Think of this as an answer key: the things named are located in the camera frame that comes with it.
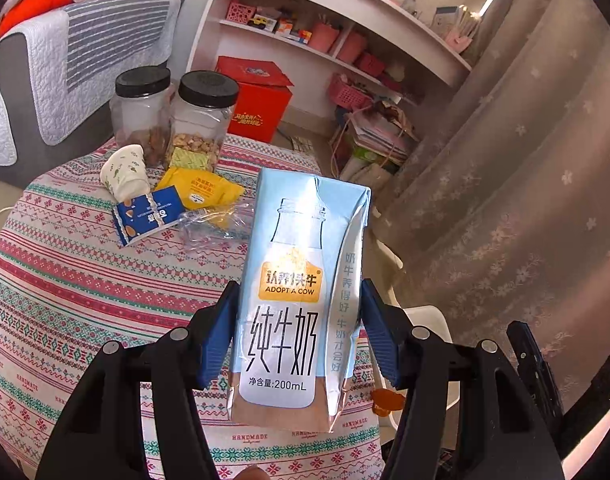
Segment light blue milk carton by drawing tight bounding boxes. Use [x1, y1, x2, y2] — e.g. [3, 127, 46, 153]
[230, 168, 371, 432]

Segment yellow snack wrapper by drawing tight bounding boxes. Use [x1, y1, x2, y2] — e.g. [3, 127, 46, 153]
[155, 167, 245, 211]

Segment white plastic trash bin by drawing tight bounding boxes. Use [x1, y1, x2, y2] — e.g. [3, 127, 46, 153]
[369, 238, 461, 451]

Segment person's left hand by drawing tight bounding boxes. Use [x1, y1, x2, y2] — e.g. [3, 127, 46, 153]
[234, 466, 270, 480]

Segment orange snack wrapper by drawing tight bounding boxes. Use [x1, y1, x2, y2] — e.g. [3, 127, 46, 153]
[371, 388, 406, 418]

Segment clear plastic water bottle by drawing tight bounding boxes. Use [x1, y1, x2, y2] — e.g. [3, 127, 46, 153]
[177, 198, 255, 250]

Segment blue biscuit wrapper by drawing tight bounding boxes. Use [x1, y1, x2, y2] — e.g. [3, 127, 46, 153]
[112, 186, 186, 247]

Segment patterned striped tablecloth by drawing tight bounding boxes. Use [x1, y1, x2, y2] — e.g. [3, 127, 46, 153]
[0, 142, 384, 479]

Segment lace floral curtain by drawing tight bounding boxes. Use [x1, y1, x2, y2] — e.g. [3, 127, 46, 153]
[373, 0, 610, 405]

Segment white floral paper cup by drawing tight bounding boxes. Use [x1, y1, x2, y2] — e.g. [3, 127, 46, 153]
[100, 144, 151, 203]

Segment stack of papers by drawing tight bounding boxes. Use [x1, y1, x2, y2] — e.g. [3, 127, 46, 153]
[342, 100, 420, 166]

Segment pink basket on floor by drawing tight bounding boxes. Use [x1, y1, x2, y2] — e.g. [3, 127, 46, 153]
[328, 73, 373, 112]

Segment cashew jar black lid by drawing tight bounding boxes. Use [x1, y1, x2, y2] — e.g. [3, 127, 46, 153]
[164, 70, 241, 174]

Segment red gift box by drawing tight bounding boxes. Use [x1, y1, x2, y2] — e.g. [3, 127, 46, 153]
[216, 55, 293, 143]

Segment almond jar black lid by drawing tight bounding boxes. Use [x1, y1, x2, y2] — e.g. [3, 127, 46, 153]
[109, 65, 175, 169]

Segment white pink bookshelf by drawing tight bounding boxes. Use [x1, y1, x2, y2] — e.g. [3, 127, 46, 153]
[178, 0, 471, 130]

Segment grey sofa with quilt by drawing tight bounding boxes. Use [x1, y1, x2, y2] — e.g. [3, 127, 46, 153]
[0, 0, 181, 188]

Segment orange cushion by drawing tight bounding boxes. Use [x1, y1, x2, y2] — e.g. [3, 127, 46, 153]
[0, 0, 74, 37]

